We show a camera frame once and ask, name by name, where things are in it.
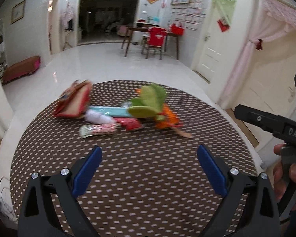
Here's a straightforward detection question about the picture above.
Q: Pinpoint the red covered chair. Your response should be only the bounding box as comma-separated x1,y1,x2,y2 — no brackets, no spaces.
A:
141,27,167,60

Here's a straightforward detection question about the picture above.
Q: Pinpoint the wooden dining table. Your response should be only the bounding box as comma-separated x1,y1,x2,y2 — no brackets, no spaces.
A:
121,26,181,60

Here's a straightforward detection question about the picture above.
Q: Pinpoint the orange snack bag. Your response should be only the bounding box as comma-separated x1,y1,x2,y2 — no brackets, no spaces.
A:
155,103,183,130

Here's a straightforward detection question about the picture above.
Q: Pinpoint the white panel door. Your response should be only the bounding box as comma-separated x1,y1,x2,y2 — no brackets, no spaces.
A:
195,0,237,82

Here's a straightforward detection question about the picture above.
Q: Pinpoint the pink curtain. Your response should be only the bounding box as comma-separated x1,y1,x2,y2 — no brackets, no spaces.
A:
220,0,296,109

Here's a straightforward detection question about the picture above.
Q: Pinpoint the brown dotted tablecloth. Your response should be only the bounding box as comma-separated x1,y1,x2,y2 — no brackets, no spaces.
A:
10,87,257,236

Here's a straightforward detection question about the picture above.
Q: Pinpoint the framed wall picture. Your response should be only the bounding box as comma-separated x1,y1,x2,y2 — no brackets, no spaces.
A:
11,0,26,24

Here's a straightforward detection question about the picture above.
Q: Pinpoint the red basket on table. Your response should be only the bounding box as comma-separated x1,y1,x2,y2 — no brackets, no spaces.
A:
170,22,184,36

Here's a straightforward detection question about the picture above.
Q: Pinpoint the person right hand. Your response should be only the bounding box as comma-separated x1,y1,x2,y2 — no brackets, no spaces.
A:
273,144,296,216

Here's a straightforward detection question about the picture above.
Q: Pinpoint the green plush toy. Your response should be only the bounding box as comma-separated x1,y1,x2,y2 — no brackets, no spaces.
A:
127,83,167,121

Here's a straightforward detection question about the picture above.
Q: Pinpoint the red white candy wrapper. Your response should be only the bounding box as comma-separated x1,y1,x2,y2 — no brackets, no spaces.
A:
78,124,120,139

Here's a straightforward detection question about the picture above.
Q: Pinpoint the red cardboard snack box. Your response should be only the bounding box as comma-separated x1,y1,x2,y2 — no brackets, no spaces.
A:
53,80,93,119

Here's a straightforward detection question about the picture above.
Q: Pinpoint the teal long wrapper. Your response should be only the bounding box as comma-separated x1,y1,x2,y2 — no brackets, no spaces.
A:
89,106,133,118

